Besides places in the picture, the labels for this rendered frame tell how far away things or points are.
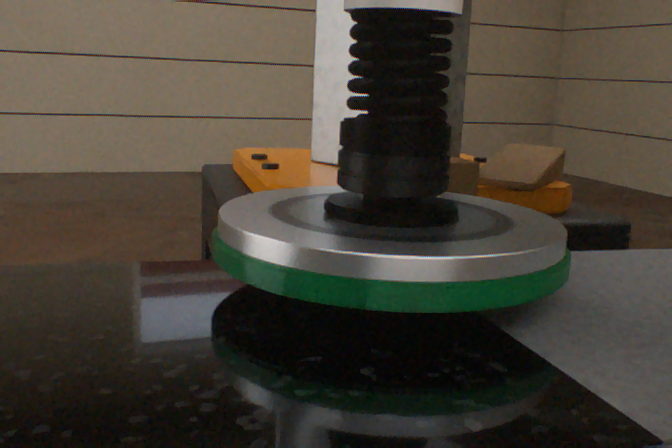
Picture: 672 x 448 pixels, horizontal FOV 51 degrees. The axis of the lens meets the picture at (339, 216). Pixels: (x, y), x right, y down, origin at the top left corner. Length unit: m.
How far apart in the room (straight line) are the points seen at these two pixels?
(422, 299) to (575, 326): 0.11
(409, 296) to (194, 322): 0.12
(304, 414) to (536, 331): 0.16
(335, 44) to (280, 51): 5.45
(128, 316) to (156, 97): 6.06
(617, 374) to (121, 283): 0.28
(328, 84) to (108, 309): 0.86
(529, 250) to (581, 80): 7.43
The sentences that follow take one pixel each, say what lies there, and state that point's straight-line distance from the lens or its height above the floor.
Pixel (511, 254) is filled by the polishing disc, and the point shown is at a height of 0.85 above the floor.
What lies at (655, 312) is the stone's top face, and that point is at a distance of 0.46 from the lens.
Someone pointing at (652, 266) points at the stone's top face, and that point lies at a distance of 0.58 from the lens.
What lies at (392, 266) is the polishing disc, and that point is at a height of 0.85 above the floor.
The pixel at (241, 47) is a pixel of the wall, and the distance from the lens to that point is 6.56.
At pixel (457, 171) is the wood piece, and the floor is 0.82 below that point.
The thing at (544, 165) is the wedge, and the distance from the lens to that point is 1.15.
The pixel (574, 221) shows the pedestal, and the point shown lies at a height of 0.74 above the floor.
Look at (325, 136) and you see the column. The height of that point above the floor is 0.83.
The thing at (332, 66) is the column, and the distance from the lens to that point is 1.20.
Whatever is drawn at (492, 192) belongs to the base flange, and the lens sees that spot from 1.06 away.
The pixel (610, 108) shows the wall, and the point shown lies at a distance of 7.43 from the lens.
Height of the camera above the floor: 0.93
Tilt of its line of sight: 12 degrees down
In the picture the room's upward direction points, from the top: 3 degrees clockwise
